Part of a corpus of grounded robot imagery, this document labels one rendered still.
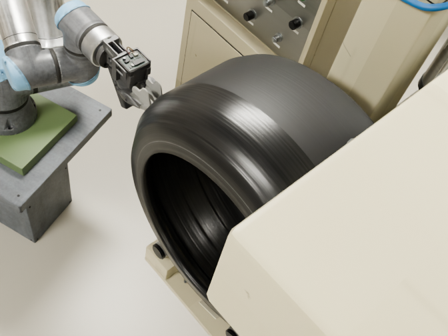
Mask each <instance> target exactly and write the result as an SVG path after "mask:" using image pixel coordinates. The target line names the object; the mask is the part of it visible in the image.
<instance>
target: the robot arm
mask: <svg viewBox="0 0 448 336"><path fill-rule="evenodd" d="M0 36H1V39H2V40H1V39H0V135H16V134H19V133H22V132H24V131H26V130H28V128H30V127H31V126H32V125H33V124H34V122H35V121H36V118H37V106H36V104H35V102H34V100H33V98H32V97H31V96H30V95H32V94H35V93H41V92H45V91H50V90H54V89H60V88H64V87H69V86H78V87H84V86H88V85H90V84H92V83H94V82H95V81H96V80H97V78H98V76H99V71H100V68H101V67H103V68H108V70H109V73H110V76H111V78H112V81H113V84H114V87H115V90H116V93H117V96H118V98H119V102H120V104H121V106H122V108H124V109H128V108H130V107H132V106H134V107H136V108H138V109H142V110H146V109H147V108H148V107H149V106H150V105H151V104H152V101H153V102H154V101H155V100H156V99H157V98H158V97H160V96H161V95H162V87H161V84H160V83H159V82H158V81H156V80H155V79H154V78H152V77H150V76H148V75H149V74H151V60H150V59H149V58H148V57H147V56H146V55H145V54H144V53H143V52H142V51H141V50H140V49H139V48H138V47H136V48H134V49H132V48H130V47H128V48H129V49H128V50H126V49H125V48H124V47H123V46H122V40H121V38H120V37H119V36H118V35H117V34H116V33H115V32H114V31H113V30H112V29H111V28H110V27H109V26H108V25H107V24H106V23H105V22H104V21H103V20H102V19H101V18H100V17H99V16H98V15H97V14H96V13H94V12H93V11H92V10H91V8H90V6H88V5H86V4H85V3H84V2H82V1H80V0H72V1H69V2H66V3H65V2H64V0H0ZM130 52H132V53H130ZM140 89H141V90H140ZM151 100H152V101H151Z"/></svg>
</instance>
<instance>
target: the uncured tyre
mask: <svg viewBox="0 0 448 336"><path fill-rule="evenodd" d="M373 124H374V122H373V121H372V120H371V118H370V117H369V116H368V115H367V114H366V112H364V110H363V109H362V108H361V107H360V106H359V105H358V104H357V103H356V102H355V101H354V100H353V99H352V98H351V97H350V96H349V95H348V94H346V92H344V91H343V90H342V89H340V88H339V87H338V86H336V85H335V84H334V83H332V82H331V81H330V80H328V79H326V78H325V77H324V76H322V75H320V74H319V73H317V72H316V71H314V70H312V69H310V68H308V67H307V66H305V65H302V64H300V63H298V62H296V61H293V60H291V59H288V58H285V57H280V56H277V55H269V54H254V55H246V56H240V57H234V58H232V59H228V60H226V61H224V62H222V63H221V64H219V65H217V66H215V67H213V68H211V69H210V70H208V71H206V72H204V73H202V74H200V75H198V76H196V77H194V78H192V79H191V80H189V81H187V82H185V83H183V84H182V85H180V86H178V87H176V88H174V89H172V90H170V91H168V92H166V93H164V94H163V95H161V96H160V97H158V98H157V99H156V100H155V101H154V102H153V103H152V104H151V105H150V106H149V107H148V108H147V109H146V110H145V111H144V112H143V114H142V116H141V117H140V119H139V122H138V124H137V128H136V132H135V137H134V140H133V146H132V150H131V170H132V175H133V181H134V184H135V189H136V192H137V195H138V198H139V201H140V204H141V206H142V208H143V211H144V213H145V216H146V218H147V220H148V222H149V224H150V226H151V228H152V230H153V232H154V234H155V236H156V238H157V239H158V241H159V242H160V244H161V246H162V248H163V249H164V251H165V252H166V254H167V256H168V257H169V258H170V260H171V262H172V263H173V264H174V266H175V267H176V269H177V270H178V272H180V274H181V275H182V277H183V278H184V279H185V280H186V282H187V283H188V284H189V285H190V286H191V288H192V289H193V290H194V292H196V294H198V296H200V298H201V299H202V300H203V301H204V302H205V303H206V304H207V305H208V306H209V307H210V308H211V309H212V310H213V311H214V312H215V313H216V314H218V316H220V318H222V319H223V320H224V321H226V320H225V319H224V318H223V316H222V315H221V314H220V313H219V312H218V310H216V308H214V306H213V305H212V304H211V303H210V301H209V299H208V296H207V292H208V289H209V286H210V284H211V280H212V278H213V275H214V273H215V270H216V267H217V264H218V262H219V259H220V256H221V254H222V251H223V248H224V246H225V242H226V240H227V237H228V235H229V233H230V231H231V230H232V228H234V227H235V226H236V225H238V224H239V223H240V222H242V221H243V220H244V219H246V218H247V217H248V216H250V215H251V214H252V213H254V212H256V210H258V209H259V208H261V207H262V206H264V204H266V203H267V202H269V201H270V200H272V199H273V198H274V197H276V196H277V195H278V194H280V193H281V192H282V191H284V190H285V189H286V188H288V187H289V186H290V185H292V184H293V183H294V182H296V181H297V180H298V179H300V178H302V176H304V175H305V174H307V173H308V172H310V170H312V169H313V168H315V167H316V166H318V165H319V164H320V163H322V162H323V161H324V160H326V159H327V158H328V157H330V156H331V155H332V154H334V153H335V152H336V151H338V150H339V149H340V148H342V147H343V146H344V145H346V144H347V142H348V140H350V139H352V138H356V136H358V135H359V134H361V133H362V132H364V131H365V130H366V129H368V128H369V127H370V126H372V125H373ZM226 322H227V321H226Z"/></svg>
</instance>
